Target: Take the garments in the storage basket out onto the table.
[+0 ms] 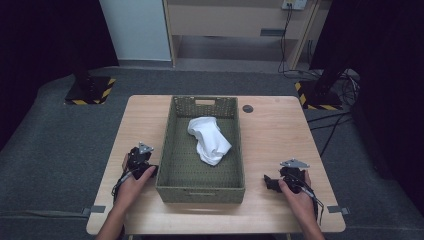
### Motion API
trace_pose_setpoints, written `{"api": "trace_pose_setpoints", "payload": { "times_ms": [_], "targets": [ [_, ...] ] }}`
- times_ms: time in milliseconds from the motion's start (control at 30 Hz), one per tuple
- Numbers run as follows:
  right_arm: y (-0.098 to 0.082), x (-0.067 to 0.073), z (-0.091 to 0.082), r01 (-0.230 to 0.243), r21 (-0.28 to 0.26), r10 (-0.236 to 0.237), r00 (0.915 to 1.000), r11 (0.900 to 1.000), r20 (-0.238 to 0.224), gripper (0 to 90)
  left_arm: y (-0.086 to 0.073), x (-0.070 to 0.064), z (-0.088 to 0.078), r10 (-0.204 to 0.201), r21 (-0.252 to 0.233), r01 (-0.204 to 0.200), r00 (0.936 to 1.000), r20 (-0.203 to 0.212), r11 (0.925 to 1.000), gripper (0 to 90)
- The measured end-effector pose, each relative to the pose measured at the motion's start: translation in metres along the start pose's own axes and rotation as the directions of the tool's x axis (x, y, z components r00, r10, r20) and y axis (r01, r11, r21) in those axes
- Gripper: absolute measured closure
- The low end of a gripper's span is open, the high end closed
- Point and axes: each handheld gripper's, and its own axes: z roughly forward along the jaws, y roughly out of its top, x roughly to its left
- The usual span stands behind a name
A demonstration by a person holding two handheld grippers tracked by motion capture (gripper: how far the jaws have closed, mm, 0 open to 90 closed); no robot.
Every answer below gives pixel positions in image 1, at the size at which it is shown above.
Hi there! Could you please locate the black floor cable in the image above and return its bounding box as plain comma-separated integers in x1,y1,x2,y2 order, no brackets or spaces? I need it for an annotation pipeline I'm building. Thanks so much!
306,111,354,158

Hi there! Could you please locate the hand-held gripper cable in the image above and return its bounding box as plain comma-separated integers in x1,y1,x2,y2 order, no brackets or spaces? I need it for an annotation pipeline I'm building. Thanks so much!
111,169,136,202
299,185,325,227

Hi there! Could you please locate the white cloth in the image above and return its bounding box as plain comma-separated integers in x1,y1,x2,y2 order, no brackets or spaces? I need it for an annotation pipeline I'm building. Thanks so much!
186,116,233,167

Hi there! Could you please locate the black curtain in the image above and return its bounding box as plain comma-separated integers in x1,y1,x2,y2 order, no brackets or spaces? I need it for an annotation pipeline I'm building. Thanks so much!
0,0,120,151
309,0,424,214

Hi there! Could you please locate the person's left hand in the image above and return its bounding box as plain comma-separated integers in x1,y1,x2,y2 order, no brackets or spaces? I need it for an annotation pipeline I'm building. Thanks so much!
113,153,158,212

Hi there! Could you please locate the left hand-held gripper cable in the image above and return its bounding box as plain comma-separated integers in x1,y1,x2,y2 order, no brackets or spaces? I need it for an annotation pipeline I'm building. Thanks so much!
111,169,136,202

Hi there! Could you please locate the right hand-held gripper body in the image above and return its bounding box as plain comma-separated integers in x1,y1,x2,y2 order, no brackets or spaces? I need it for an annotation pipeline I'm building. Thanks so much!
279,158,311,195

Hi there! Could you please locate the grey cabinet handle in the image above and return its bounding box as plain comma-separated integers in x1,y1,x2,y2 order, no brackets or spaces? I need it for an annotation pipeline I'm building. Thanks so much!
259,28,286,37

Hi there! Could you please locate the grey tape strip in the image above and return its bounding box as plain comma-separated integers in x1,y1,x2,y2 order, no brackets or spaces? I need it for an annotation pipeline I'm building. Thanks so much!
81,205,107,217
326,205,351,216

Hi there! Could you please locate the black outlet cable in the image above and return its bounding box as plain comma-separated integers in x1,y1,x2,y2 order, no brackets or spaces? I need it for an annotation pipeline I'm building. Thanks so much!
277,3,322,80

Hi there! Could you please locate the person's right hand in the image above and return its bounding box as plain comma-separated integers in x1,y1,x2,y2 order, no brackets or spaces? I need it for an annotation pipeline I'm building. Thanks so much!
278,170,318,225

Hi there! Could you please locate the white panel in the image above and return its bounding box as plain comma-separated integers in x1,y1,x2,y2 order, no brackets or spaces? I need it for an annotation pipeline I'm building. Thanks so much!
99,0,173,62

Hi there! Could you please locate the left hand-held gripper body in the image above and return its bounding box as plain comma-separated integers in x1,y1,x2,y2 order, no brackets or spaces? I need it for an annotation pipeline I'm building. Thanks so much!
126,142,156,179

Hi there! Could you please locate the wooden cabinet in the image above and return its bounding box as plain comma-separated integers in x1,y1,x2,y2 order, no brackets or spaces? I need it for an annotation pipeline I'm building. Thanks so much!
162,0,324,72

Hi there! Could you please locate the bundle of black floor cables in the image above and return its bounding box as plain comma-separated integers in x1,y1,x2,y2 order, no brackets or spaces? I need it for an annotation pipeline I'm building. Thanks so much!
335,68,362,108

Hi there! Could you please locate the black stand with striped base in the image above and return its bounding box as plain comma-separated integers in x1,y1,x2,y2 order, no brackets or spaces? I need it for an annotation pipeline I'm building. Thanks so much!
63,49,117,106
294,64,348,111

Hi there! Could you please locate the white power outlet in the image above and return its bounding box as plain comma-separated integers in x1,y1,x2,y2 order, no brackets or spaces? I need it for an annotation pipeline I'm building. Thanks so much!
281,0,308,11

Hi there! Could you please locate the right hand-held gripper cable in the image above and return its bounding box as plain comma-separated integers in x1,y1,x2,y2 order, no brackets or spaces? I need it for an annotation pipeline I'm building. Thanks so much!
299,185,325,227

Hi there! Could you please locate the green woven basket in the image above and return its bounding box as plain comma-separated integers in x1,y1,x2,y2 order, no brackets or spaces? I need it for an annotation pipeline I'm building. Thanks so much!
155,95,247,205

